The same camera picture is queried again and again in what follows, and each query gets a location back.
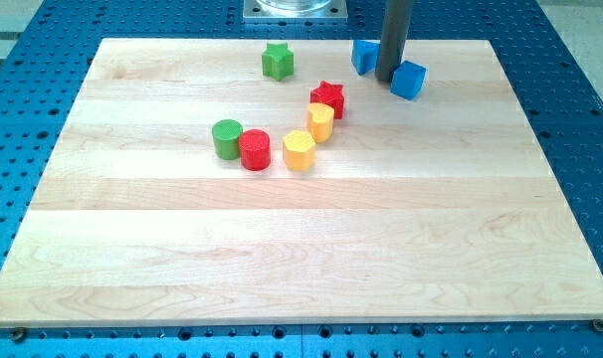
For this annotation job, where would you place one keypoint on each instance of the light wooden board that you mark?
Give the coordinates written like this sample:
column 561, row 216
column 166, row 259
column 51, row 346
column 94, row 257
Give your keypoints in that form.
column 438, row 209

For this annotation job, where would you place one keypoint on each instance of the green cylinder block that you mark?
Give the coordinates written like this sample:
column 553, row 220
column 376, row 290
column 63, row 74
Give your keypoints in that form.
column 226, row 133

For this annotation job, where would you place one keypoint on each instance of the yellow hexagon block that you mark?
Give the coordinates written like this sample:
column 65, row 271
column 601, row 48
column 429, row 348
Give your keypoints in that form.
column 298, row 150

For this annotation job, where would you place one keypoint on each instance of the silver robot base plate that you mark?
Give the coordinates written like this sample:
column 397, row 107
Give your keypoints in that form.
column 288, row 10

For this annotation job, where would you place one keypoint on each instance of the blue cube block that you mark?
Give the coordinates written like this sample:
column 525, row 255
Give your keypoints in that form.
column 407, row 80

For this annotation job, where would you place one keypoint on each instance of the red cylinder block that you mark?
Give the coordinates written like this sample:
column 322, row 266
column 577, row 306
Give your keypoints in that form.
column 255, row 149

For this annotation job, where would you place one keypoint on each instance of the green star block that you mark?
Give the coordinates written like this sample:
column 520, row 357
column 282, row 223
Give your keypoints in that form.
column 278, row 61

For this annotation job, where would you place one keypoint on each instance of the red star block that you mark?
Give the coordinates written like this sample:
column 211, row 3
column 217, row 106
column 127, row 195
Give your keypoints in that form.
column 331, row 95

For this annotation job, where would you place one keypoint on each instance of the yellow heart block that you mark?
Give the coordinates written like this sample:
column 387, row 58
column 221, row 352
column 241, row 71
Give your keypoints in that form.
column 319, row 121

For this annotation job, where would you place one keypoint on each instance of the blue triangle block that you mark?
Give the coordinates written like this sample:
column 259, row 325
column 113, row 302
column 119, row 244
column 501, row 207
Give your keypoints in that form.
column 364, row 56

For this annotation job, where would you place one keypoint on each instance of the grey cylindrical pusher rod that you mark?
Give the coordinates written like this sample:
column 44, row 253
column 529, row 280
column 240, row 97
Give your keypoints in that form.
column 394, row 33

